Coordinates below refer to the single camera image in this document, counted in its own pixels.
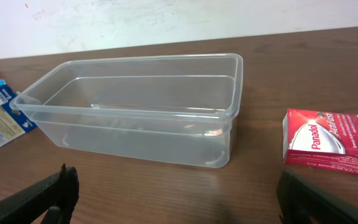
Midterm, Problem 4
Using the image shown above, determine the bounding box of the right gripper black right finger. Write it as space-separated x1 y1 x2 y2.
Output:
276 170 358 224

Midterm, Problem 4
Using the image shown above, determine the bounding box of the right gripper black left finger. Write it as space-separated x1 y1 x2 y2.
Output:
0 165 79 224

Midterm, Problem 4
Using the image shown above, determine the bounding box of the red Panadol ActiFast box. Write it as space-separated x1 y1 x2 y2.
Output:
282 109 358 175

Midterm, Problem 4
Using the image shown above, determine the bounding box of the clear plastic container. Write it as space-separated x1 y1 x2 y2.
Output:
10 54 244 168

